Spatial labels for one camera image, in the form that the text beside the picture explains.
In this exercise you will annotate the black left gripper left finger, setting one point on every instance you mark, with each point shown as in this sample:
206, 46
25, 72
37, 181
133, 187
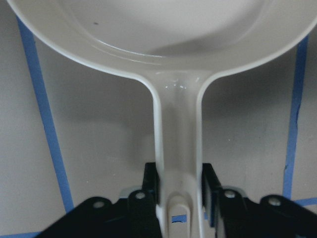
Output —
97, 217

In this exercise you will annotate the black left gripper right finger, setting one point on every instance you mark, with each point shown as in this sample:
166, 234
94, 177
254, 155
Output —
234, 215

